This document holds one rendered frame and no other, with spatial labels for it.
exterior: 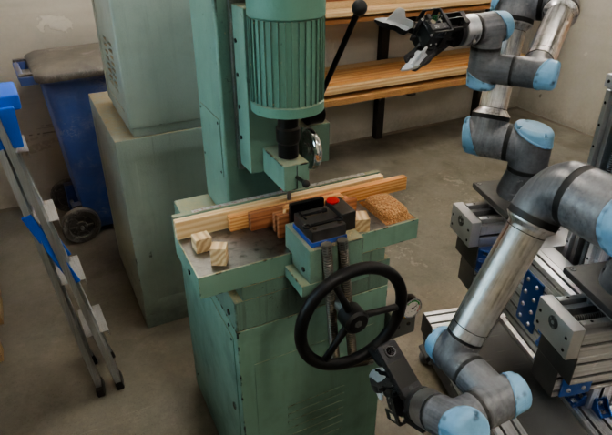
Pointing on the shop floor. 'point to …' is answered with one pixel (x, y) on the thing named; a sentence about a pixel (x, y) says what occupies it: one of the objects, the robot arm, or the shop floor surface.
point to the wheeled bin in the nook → (73, 132)
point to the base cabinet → (280, 372)
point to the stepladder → (26, 191)
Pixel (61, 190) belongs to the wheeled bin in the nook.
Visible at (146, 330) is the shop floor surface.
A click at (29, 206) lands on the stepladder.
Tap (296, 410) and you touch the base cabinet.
